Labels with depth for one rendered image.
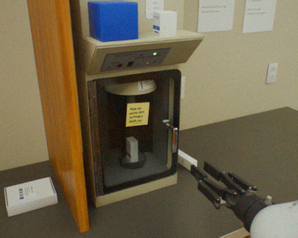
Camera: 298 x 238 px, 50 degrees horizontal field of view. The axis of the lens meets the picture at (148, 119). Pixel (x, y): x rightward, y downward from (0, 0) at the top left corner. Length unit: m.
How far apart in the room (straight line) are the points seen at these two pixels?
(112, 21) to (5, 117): 0.73
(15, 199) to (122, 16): 0.71
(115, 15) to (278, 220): 0.57
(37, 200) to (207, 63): 1.03
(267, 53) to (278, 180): 0.83
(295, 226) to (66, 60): 0.60
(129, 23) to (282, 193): 0.82
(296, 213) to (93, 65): 0.58
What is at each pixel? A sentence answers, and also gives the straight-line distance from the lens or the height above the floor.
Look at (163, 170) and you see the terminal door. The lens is 1.17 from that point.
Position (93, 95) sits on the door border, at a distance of 0.94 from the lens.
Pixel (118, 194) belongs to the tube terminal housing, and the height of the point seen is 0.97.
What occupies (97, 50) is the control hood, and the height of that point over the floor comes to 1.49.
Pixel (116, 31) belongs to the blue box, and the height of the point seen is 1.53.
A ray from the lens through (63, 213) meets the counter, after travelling 1.14.
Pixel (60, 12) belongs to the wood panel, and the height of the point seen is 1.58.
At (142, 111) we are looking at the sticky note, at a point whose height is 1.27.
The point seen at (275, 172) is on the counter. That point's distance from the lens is 1.41.
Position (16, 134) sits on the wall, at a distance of 1.42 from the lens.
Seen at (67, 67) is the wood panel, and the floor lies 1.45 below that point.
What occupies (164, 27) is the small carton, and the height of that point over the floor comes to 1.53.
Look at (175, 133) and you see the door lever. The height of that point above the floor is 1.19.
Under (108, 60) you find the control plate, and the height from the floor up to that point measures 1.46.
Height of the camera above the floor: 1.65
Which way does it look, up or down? 23 degrees down
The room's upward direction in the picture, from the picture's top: straight up
